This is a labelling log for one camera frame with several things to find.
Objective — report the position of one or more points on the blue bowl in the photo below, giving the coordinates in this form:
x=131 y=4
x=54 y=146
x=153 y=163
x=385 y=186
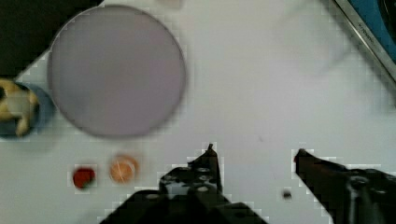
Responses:
x=43 y=114

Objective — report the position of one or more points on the round grey plate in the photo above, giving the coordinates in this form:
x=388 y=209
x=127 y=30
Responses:
x=116 y=72

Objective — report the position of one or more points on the orange slice toy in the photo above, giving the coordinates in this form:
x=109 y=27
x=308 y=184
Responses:
x=123 y=169

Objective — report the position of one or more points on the small dark red strawberry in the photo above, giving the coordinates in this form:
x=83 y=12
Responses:
x=82 y=177

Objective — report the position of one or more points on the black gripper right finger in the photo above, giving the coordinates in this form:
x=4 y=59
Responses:
x=350 y=196

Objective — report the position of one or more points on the black toaster oven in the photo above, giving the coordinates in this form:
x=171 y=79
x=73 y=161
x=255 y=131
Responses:
x=373 y=23

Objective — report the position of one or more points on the peeled banana toy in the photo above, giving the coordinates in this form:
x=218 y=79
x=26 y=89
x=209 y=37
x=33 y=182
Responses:
x=19 y=104

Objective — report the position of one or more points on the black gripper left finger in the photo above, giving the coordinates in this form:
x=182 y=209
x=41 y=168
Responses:
x=203 y=170

